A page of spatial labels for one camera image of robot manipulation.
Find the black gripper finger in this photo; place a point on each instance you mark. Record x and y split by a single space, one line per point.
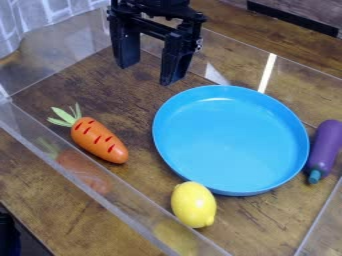
177 56
126 42

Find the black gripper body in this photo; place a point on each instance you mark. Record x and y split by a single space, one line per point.
158 18

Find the blue round tray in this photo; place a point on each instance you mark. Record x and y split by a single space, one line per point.
230 138

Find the purple toy eggplant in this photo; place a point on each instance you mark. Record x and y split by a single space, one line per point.
326 147

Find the white curtain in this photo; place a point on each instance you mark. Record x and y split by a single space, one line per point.
26 15

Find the orange toy carrot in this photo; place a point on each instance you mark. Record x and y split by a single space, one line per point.
91 135

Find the yellow toy lemon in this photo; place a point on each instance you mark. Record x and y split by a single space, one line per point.
194 205

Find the clear acrylic enclosure wall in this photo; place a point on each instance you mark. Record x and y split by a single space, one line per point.
94 208

